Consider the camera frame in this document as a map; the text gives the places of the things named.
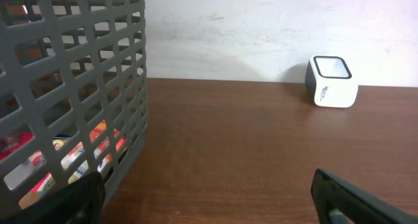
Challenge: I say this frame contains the white barcode scanner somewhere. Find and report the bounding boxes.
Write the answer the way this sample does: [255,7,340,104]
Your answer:
[305,55,359,108]

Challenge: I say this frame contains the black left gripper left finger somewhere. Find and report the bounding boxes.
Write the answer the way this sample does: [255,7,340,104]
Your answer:
[1,172,106,224]

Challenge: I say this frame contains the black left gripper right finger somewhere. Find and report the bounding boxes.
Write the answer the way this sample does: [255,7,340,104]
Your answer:
[311,168,417,224]

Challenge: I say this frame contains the red snack packet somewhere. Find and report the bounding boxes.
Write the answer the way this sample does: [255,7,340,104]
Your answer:
[0,131,33,160]

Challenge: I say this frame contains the grey plastic mesh basket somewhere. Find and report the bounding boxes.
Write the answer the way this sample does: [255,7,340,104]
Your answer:
[1,0,148,206]

